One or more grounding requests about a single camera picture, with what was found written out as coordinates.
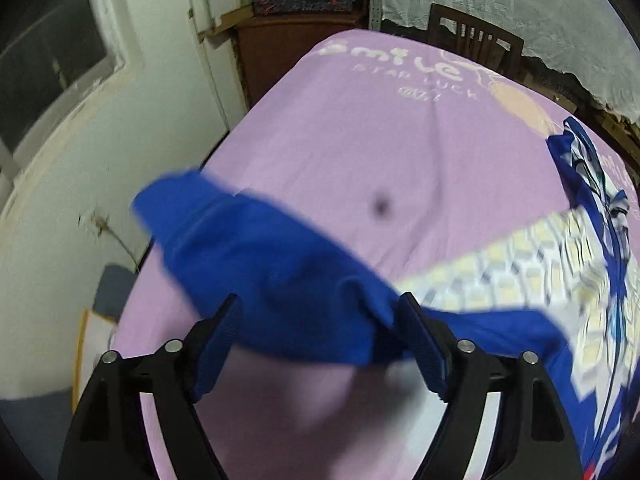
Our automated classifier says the white framed window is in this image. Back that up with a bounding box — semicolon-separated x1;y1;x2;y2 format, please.
0;0;128;171

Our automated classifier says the yellow edged white board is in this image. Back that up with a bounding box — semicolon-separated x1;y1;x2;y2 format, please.
75;309;119;397

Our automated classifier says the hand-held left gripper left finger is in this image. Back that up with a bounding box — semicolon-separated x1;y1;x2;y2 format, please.
57;292;246;480

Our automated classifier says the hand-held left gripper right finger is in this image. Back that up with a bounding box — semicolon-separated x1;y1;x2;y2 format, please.
395;290;586;480

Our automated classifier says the dark wooden chair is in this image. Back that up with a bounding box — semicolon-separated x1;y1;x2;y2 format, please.
427;3;525;83

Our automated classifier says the blue white patterned jacket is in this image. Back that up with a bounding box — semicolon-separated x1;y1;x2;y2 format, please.
131;117;640;480

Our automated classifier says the brown wooden cabinet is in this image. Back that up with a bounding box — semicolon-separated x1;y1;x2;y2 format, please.
235;10;371;111

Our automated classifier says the pink printed blanket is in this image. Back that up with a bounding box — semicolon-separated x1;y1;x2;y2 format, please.
107;29;640;480

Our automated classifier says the white lace cloth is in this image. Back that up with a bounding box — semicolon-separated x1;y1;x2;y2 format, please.
370;0;640;123

